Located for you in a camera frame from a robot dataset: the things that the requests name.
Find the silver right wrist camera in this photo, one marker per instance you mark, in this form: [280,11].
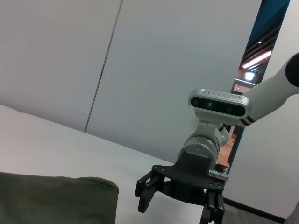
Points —
[217,105]

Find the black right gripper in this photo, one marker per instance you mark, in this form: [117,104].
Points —
[189,177]

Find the blue partition edge trim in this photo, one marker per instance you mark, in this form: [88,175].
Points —
[257,30]

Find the dark green FREE t-shirt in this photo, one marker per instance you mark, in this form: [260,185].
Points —
[58,200]

